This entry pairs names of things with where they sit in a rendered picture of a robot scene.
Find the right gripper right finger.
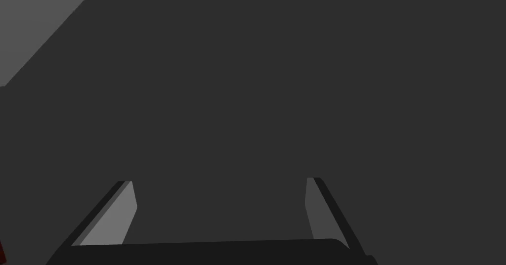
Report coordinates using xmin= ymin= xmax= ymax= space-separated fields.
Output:
xmin=304 ymin=177 xmax=366 ymax=257

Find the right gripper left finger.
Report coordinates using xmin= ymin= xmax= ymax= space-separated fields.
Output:
xmin=70 ymin=180 xmax=138 ymax=247

